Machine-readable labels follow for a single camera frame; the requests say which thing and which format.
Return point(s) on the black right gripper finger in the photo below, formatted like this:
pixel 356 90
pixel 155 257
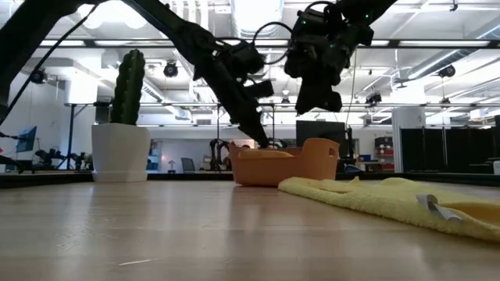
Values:
pixel 316 102

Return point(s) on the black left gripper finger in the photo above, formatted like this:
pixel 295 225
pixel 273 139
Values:
pixel 254 130

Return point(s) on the orange microfiber towel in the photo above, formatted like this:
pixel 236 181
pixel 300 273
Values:
pixel 265 154

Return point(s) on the orange plastic basket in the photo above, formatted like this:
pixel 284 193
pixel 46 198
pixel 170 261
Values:
pixel 273 171

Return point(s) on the yellow microfiber towel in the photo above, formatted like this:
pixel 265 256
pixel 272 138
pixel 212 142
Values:
pixel 371 199

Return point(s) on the black background robot arm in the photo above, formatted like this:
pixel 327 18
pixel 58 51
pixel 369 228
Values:
pixel 214 152
pixel 47 156

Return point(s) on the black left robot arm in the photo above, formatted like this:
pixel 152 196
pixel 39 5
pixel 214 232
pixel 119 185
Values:
pixel 183 35

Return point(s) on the grey office chair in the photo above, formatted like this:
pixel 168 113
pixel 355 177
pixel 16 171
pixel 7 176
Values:
pixel 188 164

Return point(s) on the shelf unit with red bins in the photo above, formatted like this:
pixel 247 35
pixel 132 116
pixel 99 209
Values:
pixel 384 154

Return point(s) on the white hexagonal plant pot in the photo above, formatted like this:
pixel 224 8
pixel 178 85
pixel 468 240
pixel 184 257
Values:
pixel 121 152

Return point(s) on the black partition panels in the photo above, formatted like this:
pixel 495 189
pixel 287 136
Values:
pixel 449 148

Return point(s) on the blue screen monitor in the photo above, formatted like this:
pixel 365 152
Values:
pixel 26 139

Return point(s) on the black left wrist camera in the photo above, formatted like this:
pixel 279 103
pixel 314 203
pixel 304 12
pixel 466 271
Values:
pixel 259 89

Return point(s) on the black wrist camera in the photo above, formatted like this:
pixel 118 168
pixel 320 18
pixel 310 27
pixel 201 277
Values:
pixel 259 89
pixel 295 62

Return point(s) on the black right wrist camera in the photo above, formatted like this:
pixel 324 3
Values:
pixel 295 62

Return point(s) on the black aluminium table frame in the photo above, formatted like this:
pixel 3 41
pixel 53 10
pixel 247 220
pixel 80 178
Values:
pixel 187 176

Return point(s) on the black station frame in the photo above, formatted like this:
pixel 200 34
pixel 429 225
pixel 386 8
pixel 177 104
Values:
pixel 71 136

